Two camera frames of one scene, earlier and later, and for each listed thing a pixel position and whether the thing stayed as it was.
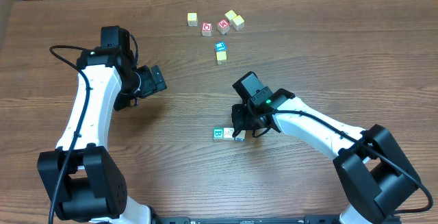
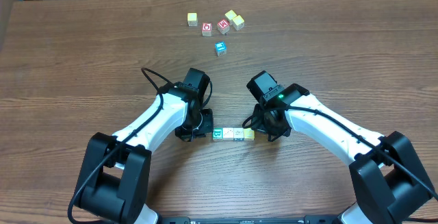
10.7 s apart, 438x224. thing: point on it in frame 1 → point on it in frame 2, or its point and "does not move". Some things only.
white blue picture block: x=241 y=137 does not move
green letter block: x=218 y=133 does not move
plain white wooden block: x=228 y=132 does not move
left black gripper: x=150 y=85 → x=207 y=125
